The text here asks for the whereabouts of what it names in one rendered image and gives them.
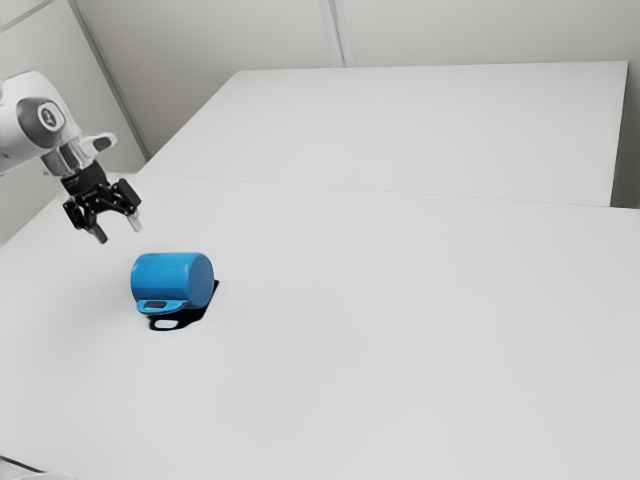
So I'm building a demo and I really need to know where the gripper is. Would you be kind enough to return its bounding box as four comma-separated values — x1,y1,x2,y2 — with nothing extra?
59,164,146,246

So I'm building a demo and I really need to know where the blue mug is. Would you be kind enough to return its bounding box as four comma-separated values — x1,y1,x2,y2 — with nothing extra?
130,251,216,316

